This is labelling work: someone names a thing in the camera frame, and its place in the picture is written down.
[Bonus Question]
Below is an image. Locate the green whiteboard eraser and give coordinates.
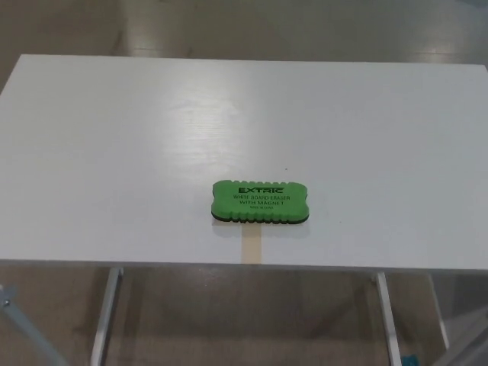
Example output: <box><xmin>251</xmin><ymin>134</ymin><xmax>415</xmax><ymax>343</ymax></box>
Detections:
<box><xmin>210</xmin><ymin>178</ymin><xmax>310</xmax><ymax>227</ymax></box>

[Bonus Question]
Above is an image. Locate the long beige tape strip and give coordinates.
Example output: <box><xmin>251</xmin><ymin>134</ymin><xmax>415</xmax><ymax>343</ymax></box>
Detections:
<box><xmin>241</xmin><ymin>224</ymin><xmax>262</xmax><ymax>265</ymax></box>

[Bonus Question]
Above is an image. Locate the white metal table leg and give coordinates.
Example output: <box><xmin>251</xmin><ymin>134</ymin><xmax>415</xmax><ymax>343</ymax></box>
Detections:
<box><xmin>91</xmin><ymin>267</ymin><xmax>125</xmax><ymax>366</ymax></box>
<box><xmin>374</xmin><ymin>271</ymin><xmax>406</xmax><ymax>366</ymax></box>
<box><xmin>426</xmin><ymin>273</ymin><xmax>451</xmax><ymax>350</ymax></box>

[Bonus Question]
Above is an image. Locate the grey metal frame bar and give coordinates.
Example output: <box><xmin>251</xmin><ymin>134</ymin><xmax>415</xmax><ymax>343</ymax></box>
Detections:
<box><xmin>0</xmin><ymin>283</ymin><xmax>59</xmax><ymax>366</ymax></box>

